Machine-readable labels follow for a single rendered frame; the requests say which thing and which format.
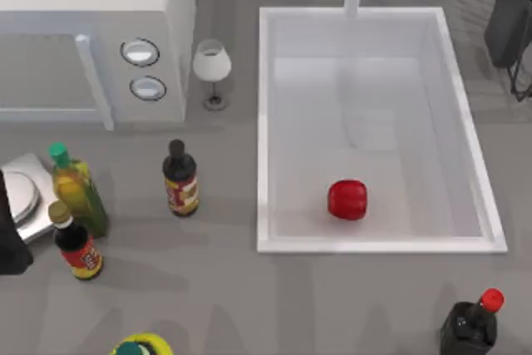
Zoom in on round microwave knob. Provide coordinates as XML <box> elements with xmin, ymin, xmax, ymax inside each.
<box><xmin>129</xmin><ymin>75</ymin><xmax>168</xmax><ymax>102</ymax></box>
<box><xmin>119</xmin><ymin>37</ymin><xmax>161</xmax><ymax>68</ymax></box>

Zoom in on pale microwave oven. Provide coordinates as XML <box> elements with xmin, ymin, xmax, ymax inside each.
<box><xmin>0</xmin><ymin>0</ymin><xmax>198</xmax><ymax>131</ymax></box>

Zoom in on black bottle with red cap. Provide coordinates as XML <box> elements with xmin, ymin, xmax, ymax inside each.
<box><xmin>439</xmin><ymin>287</ymin><xmax>506</xmax><ymax>355</ymax></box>

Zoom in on dark bottle with gold cap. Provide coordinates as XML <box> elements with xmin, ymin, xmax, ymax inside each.
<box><xmin>47</xmin><ymin>200</ymin><xmax>105</xmax><ymax>282</ymax></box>

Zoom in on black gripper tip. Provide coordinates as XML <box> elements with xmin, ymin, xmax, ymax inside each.
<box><xmin>0</xmin><ymin>168</ymin><xmax>35</xmax><ymax>276</ymax></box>

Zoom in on microwave oven door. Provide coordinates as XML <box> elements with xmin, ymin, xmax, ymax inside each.
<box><xmin>0</xmin><ymin>32</ymin><xmax>105</xmax><ymax>124</ymax></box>

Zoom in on wine glass with milk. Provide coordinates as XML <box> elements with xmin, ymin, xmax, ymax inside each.
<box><xmin>192</xmin><ymin>38</ymin><xmax>233</xmax><ymax>112</ymax></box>

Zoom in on microwave door handle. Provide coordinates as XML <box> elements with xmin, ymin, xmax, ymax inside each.
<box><xmin>74</xmin><ymin>33</ymin><xmax>115</xmax><ymax>131</ymax></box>

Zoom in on white sink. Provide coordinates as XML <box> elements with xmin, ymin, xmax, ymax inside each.
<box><xmin>256</xmin><ymin>6</ymin><xmax>509</xmax><ymax>254</ymax></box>

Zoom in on dark bottle with black cap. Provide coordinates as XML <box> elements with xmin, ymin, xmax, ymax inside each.
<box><xmin>161</xmin><ymin>139</ymin><xmax>200</xmax><ymax>218</ymax></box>

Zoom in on red bell pepper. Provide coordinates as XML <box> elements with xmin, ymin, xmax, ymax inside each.
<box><xmin>327</xmin><ymin>179</ymin><xmax>368</xmax><ymax>220</ymax></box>

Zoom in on green oil bottle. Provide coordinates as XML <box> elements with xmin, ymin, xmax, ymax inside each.
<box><xmin>48</xmin><ymin>142</ymin><xmax>109</xmax><ymax>238</ymax></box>

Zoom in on silver kitchen scale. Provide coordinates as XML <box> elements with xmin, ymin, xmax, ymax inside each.
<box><xmin>0</xmin><ymin>152</ymin><xmax>58</xmax><ymax>244</ymax></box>

